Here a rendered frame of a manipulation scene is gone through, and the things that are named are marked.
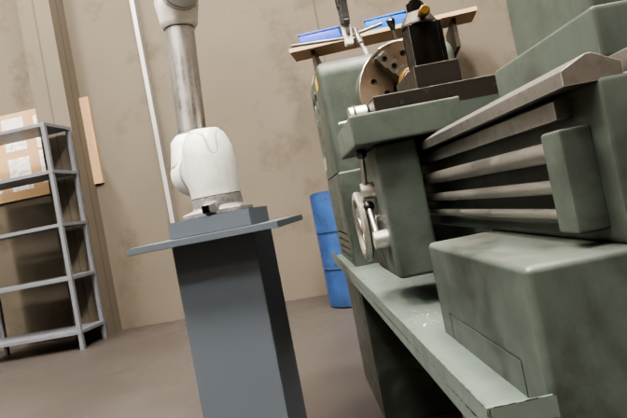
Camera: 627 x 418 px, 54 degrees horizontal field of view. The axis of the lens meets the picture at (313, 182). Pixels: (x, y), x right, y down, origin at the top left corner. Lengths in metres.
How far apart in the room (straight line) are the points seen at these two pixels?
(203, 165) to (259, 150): 3.48
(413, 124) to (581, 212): 0.58
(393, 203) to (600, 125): 0.62
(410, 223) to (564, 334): 0.62
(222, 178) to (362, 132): 0.78
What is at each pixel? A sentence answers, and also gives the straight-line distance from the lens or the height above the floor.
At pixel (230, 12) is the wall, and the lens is 5.60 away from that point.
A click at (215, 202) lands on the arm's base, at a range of 1.84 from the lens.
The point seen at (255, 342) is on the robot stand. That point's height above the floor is 0.42.
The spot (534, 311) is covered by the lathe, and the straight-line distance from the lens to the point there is 0.61.
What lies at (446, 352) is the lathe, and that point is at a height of 0.54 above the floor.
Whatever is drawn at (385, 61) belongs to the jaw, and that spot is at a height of 1.17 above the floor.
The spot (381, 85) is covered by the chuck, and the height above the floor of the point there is 1.10.
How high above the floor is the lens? 0.77
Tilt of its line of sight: 2 degrees up
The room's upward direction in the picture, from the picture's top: 11 degrees counter-clockwise
